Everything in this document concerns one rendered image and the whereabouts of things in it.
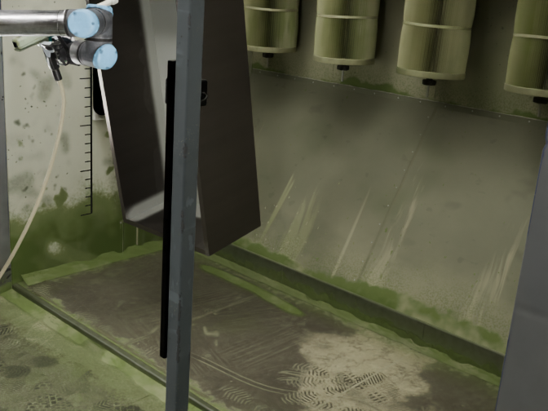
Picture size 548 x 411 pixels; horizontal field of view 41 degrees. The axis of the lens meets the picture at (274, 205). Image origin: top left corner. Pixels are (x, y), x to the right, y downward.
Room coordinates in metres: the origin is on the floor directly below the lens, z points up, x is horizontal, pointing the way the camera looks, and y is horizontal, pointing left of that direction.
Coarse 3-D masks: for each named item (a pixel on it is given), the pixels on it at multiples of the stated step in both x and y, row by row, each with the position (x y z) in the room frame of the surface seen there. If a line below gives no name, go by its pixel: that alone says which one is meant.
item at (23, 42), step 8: (112, 0) 3.01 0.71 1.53; (16, 40) 2.68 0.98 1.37; (24, 40) 2.69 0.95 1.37; (32, 40) 2.71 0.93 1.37; (40, 40) 2.74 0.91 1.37; (48, 40) 2.77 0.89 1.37; (16, 48) 2.70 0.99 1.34; (24, 48) 2.69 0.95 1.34; (48, 64) 2.80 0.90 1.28; (56, 64) 2.80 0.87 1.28; (56, 72) 2.80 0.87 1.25; (56, 80) 2.81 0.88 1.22
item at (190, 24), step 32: (192, 0) 1.80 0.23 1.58; (192, 32) 1.80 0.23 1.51; (192, 64) 1.80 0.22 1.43; (192, 96) 1.80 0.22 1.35; (192, 128) 1.81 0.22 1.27; (192, 160) 1.81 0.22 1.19; (192, 192) 1.81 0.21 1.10; (192, 224) 1.82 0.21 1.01; (192, 256) 1.82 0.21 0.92; (192, 288) 1.82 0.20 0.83
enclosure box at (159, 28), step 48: (96, 0) 3.25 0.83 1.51; (144, 0) 3.46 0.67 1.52; (240, 0) 3.08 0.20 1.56; (144, 48) 3.47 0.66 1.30; (240, 48) 3.10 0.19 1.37; (144, 96) 3.47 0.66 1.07; (240, 96) 3.11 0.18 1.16; (144, 144) 3.48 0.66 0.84; (240, 144) 3.13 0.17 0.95; (144, 192) 3.48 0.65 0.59; (240, 192) 3.14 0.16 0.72
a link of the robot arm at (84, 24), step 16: (0, 16) 2.45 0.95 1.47; (16, 16) 2.45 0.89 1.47; (32, 16) 2.44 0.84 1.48; (48, 16) 2.44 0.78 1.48; (64, 16) 2.44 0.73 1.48; (80, 16) 2.42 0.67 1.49; (96, 16) 2.45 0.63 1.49; (0, 32) 2.46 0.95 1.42; (16, 32) 2.45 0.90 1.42; (32, 32) 2.45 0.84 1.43; (48, 32) 2.45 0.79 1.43; (64, 32) 2.44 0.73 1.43; (80, 32) 2.42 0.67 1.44; (96, 32) 2.46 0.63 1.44
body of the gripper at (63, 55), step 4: (52, 44) 2.70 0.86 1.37; (56, 44) 2.69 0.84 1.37; (60, 44) 2.69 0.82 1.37; (56, 48) 2.69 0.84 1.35; (60, 48) 2.69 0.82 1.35; (68, 48) 2.66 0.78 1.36; (56, 52) 2.73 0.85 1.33; (60, 52) 2.69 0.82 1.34; (64, 52) 2.70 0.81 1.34; (68, 52) 2.65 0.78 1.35; (56, 56) 2.74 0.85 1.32; (60, 56) 2.70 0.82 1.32; (64, 56) 2.70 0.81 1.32; (68, 56) 2.70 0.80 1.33; (56, 60) 2.73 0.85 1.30; (60, 60) 2.73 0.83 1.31; (64, 60) 2.72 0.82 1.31; (68, 60) 2.71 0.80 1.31; (72, 60) 2.69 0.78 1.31; (60, 64) 2.72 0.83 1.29; (64, 64) 2.70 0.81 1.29; (76, 64) 2.69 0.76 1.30; (80, 64) 2.68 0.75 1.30
